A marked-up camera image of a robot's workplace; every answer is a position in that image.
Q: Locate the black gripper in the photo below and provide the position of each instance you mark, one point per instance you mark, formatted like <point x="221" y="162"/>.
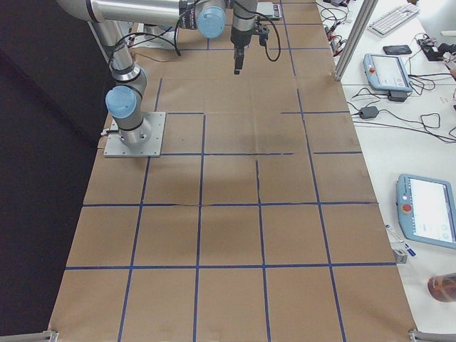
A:
<point x="238" y="38"/>

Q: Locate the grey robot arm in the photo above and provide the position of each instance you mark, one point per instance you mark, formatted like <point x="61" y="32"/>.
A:
<point x="208" y="17"/>

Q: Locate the black power adapter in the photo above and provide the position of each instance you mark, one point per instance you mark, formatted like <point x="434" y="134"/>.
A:
<point x="368" y="112"/>

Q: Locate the white keyboard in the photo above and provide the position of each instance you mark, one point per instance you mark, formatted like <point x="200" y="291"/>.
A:
<point x="393" y="19"/>

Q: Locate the far teach pendant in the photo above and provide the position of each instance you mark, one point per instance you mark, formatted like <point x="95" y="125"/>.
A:
<point x="385" y="72"/>

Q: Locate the teach pendant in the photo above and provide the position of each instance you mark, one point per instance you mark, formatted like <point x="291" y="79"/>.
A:
<point x="426" y="210"/>
<point x="385" y="72"/>

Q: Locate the black smartphone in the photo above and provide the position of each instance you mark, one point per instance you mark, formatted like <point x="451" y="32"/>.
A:
<point x="397" y="50"/>

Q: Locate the brown paper table cover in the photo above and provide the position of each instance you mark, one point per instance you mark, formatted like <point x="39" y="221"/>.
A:
<point x="257" y="223"/>

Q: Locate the near teach pendant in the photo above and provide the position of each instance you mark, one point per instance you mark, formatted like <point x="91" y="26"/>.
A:
<point x="426" y="210"/>

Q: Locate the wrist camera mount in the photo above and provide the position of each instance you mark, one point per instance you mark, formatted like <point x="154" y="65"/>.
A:
<point x="262" y="31"/>

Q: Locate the aluminium frame post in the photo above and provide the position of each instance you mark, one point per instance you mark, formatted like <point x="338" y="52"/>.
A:
<point x="354" y="37"/>

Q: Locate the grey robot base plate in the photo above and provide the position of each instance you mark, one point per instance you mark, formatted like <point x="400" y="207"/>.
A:
<point x="146" y="141"/>

